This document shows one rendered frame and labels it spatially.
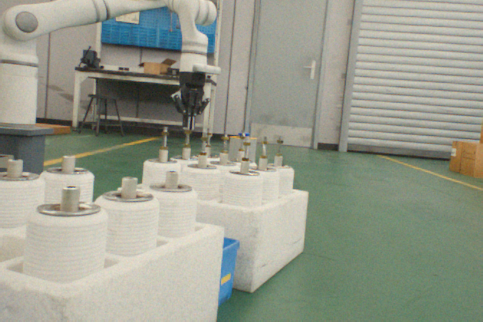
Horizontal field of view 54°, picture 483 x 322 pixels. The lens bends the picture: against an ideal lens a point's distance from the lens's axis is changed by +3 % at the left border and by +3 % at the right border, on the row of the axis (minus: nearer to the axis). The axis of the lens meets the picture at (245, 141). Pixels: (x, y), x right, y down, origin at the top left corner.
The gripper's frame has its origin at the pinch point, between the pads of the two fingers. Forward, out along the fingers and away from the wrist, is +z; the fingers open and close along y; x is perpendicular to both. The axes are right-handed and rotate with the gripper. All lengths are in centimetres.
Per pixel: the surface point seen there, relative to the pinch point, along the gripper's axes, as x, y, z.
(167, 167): 8.8, 12.6, 11.1
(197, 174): 18.3, 10.5, 11.5
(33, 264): 48, 59, 16
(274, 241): 32.1, -4.6, 26.3
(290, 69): -297, -397, -65
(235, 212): 31.1, 9.1, 18.1
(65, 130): -389, -140, 35
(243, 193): 29.9, 5.8, 14.3
